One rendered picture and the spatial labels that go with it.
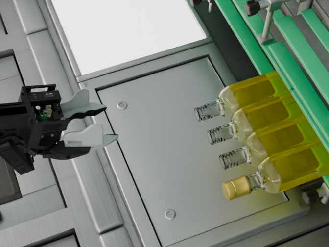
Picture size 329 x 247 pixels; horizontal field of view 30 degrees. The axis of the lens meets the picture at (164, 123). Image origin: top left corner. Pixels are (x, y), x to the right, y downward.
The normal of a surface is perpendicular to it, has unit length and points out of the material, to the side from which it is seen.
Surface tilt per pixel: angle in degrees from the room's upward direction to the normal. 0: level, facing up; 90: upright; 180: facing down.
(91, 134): 81
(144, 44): 90
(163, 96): 90
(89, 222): 90
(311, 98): 90
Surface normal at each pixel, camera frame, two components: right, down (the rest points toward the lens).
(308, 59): 0.01, -0.55
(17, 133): 0.37, 0.79
